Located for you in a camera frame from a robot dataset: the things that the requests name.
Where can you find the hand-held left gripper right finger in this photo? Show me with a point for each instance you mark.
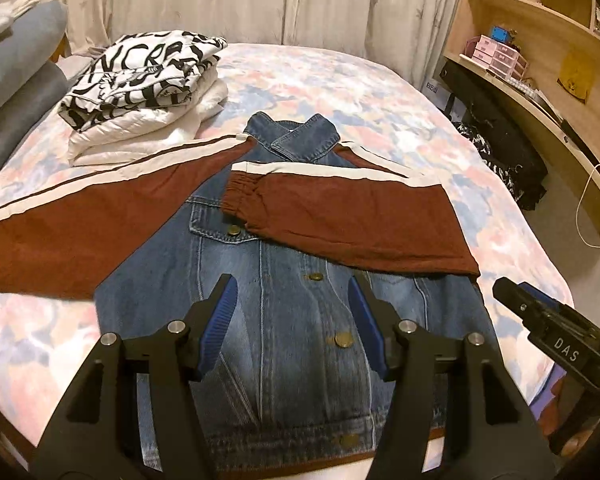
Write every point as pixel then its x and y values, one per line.
pixel 366 320

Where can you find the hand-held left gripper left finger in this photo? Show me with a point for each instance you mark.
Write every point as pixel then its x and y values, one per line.
pixel 221 320

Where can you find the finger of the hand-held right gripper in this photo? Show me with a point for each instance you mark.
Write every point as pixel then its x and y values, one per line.
pixel 515 300
pixel 550 302

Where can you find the denim jacket with brown sleeves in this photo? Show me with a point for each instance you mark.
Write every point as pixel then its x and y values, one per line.
pixel 290 305

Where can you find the black and white patterned cloth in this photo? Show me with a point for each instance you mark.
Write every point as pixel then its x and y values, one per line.
pixel 480 145

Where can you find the black bag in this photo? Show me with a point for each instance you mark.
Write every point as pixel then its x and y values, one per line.
pixel 500 125

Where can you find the black flat device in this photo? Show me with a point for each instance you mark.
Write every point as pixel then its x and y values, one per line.
pixel 570 127

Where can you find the white puffy jacket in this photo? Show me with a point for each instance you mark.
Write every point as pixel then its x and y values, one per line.
pixel 130 132

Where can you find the white bumpy tray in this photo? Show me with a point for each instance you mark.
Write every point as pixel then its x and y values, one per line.
pixel 520 87

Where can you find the white printed box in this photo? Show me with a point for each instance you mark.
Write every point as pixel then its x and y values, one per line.
pixel 432 91

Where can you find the yellow paper sheet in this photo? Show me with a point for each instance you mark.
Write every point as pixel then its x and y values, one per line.
pixel 577 72

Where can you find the bed with pastel patterned sheet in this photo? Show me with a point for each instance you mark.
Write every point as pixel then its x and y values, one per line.
pixel 355 85

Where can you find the pink drawer organizer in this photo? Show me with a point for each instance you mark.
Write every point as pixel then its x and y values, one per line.
pixel 500 55

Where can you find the black and white printed garment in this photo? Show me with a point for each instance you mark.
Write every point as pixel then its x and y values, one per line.
pixel 140 72

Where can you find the small blue box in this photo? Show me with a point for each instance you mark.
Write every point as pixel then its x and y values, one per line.
pixel 500 34

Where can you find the wooden desk shelf unit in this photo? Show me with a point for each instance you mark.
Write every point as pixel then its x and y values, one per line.
pixel 545 15

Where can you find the grey pillow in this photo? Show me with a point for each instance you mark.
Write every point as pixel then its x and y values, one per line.
pixel 15 120
pixel 15 55

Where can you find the beige curtain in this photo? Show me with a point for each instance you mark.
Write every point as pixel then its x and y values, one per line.
pixel 230 0

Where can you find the white fringed cloth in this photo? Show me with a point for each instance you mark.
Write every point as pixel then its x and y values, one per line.
pixel 5 17

